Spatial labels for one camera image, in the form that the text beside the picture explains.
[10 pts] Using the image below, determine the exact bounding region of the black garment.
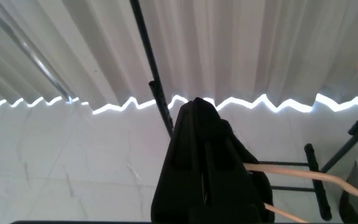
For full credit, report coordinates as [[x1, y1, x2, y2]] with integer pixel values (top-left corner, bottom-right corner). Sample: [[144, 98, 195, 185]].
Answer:
[[193, 96, 275, 223]]

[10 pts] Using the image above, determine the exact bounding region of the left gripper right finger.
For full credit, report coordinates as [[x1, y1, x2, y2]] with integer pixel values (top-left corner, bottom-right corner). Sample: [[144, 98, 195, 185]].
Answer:
[[203, 105, 267, 223]]

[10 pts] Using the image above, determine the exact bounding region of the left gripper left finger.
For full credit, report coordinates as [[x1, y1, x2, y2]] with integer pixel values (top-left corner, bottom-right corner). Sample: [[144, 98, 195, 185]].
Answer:
[[150, 98, 206, 223]]

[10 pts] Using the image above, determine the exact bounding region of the black clothes rack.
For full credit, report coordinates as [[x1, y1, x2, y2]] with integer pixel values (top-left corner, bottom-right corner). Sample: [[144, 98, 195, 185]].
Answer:
[[129, 0, 358, 222]]

